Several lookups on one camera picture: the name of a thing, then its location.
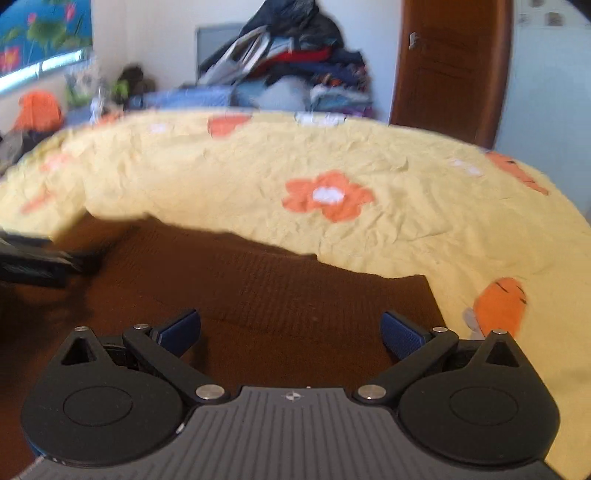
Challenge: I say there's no lotus wall poster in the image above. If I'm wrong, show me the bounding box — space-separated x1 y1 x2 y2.
0 0 93 75

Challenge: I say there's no brown knit sweater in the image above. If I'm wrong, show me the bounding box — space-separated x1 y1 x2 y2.
0 215 446 480

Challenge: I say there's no brown wooden door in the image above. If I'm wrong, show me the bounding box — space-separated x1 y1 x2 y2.
389 0 515 148

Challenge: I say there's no dark clothing heap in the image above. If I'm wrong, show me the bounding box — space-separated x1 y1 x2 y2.
0 129 47 174

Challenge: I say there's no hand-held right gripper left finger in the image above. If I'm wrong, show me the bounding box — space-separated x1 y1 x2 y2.
60 308 232 408

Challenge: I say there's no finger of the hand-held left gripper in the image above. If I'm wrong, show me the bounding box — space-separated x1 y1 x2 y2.
65 244 114 278

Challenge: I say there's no blue quilted blanket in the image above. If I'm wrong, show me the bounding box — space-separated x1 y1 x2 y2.
65 85 241 125

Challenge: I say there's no black bag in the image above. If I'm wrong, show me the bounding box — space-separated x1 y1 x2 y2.
117 65 155 104

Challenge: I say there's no orange cloth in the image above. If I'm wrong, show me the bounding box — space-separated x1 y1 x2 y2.
14 91 63 132

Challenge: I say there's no yellow floral quilt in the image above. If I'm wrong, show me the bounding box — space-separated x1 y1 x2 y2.
0 108 591 480

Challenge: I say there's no white sliding wardrobe door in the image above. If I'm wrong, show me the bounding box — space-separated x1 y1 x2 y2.
494 0 591 204

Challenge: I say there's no pile of clothes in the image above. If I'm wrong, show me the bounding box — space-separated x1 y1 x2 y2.
196 0 375 118

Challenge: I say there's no metal window frame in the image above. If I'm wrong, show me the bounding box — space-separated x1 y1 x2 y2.
0 48 93 95

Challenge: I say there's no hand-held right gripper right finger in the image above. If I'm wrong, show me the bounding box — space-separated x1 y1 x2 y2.
353 310 525 409

